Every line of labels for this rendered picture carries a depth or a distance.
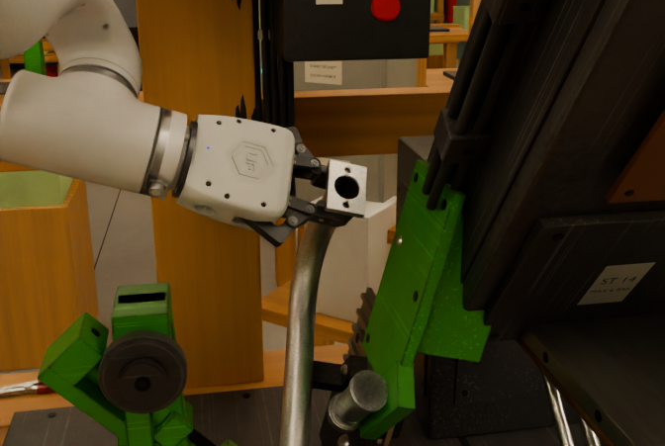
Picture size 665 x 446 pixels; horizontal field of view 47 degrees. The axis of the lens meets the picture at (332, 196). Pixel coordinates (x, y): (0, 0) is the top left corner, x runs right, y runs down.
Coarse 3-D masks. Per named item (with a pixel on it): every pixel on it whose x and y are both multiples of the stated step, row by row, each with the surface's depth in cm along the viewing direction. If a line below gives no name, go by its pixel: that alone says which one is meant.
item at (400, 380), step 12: (396, 372) 70; (408, 372) 70; (396, 384) 69; (408, 384) 69; (396, 396) 69; (408, 396) 69; (384, 408) 71; (396, 408) 68; (408, 408) 68; (372, 420) 73; (384, 420) 71; (396, 420) 71; (360, 432) 76; (372, 432) 74; (384, 432) 74
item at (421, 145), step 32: (416, 160) 92; (512, 352) 92; (416, 384) 98; (448, 384) 92; (480, 384) 92; (512, 384) 93; (448, 416) 93; (480, 416) 94; (512, 416) 95; (544, 416) 96; (576, 416) 97
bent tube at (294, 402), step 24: (336, 168) 76; (360, 168) 77; (336, 192) 80; (360, 192) 76; (360, 216) 75; (312, 240) 83; (312, 264) 84; (312, 288) 84; (288, 312) 84; (312, 312) 83; (288, 336) 82; (312, 336) 82; (288, 360) 80; (312, 360) 80; (288, 384) 78; (312, 384) 79; (288, 408) 77; (288, 432) 76
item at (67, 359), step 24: (72, 336) 68; (96, 336) 70; (48, 360) 68; (72, 360) 67; (96, 360) 68; (48, 384) 68; (72, 384) 68; (96, 384) 70; (96, 408) 69; (192, 408) 76; (120, 432) 70; (168, 432) 72; (192, 432) 74
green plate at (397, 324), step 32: (416, 192) 75; (448, 192) 67; (416, 224) 73; (448, 224) 67; (416, 256) 71; (448, 256) 69; (384, 288) 78; (416, 288) 70; (448, 288) 70; (384, 320) 76; (416, 320) 69; (448, 320) 71; (480, 320) 72; (384, 352) 74; (416, 352) 70; (448, 352) 72; (480, 352) 73
